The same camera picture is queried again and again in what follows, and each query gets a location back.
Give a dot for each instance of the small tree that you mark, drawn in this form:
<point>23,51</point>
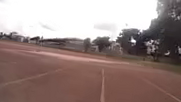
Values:
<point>87,44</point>

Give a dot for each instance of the round dark tree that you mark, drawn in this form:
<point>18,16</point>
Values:
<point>102,42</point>

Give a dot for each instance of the long roofed grandstand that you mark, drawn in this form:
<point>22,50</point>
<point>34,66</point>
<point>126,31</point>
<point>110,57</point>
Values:
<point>67,43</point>

